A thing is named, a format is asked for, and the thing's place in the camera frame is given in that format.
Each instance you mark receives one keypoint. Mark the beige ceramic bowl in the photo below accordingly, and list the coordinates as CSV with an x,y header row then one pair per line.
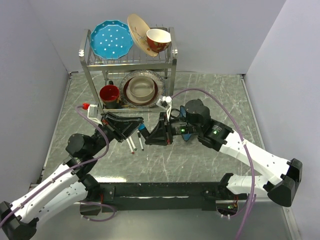
x,y
142,88

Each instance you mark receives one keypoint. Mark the dark red plate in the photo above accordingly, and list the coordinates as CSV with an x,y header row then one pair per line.
x,y
134,101

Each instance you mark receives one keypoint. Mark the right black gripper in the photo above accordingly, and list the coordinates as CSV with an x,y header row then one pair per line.
x,y
162,132

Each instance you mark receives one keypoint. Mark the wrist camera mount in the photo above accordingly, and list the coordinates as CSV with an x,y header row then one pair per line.
x,y
92,112
165,102

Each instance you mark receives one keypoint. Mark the blue highlighter cap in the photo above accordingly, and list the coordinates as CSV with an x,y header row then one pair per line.
x,y
141,127

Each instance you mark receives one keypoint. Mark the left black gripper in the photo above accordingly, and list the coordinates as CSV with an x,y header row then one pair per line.
x,y
120,128

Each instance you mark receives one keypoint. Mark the white pen with green tip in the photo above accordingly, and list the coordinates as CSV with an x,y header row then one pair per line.
x,y
132,143

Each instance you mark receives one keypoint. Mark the ornate grey rimmed plate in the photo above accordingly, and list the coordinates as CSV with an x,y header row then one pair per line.
x,y
160,85

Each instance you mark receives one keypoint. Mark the blue polka dot plate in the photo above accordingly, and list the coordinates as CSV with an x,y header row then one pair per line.
x,y
111,40

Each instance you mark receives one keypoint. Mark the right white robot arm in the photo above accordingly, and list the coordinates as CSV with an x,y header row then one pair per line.
x,y
278,178

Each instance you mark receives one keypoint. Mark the white pen with red tip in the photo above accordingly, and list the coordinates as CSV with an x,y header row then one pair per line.
x,y
130,146

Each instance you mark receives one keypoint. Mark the steel two-tier dish rack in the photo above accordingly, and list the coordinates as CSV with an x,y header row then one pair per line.
x,y
165,63

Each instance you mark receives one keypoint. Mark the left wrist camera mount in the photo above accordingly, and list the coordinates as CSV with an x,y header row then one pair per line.
x,y
92,112

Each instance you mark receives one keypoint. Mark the black base bar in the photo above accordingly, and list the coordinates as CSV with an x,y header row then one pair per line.
x,y
126,196

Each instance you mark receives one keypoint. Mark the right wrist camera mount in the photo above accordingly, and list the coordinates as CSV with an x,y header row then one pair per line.
x,y
165,102

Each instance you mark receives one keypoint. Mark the red and black mug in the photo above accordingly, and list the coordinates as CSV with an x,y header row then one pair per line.
x,y
110,96

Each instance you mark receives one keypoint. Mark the blue star-shaped dish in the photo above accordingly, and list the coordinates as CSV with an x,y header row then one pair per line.
x,y
182,114

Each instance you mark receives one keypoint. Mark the black blue highlighter marker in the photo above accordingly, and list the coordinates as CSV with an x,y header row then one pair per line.
x,y
145,133

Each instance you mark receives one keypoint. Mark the red floral bowl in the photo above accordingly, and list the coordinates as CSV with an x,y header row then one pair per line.
x,y
158,40

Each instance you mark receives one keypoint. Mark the cream floral plate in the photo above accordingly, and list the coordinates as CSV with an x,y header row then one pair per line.
x,y
138,31

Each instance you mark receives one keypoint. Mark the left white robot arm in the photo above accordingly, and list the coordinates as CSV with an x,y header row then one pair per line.
x,y
70,182

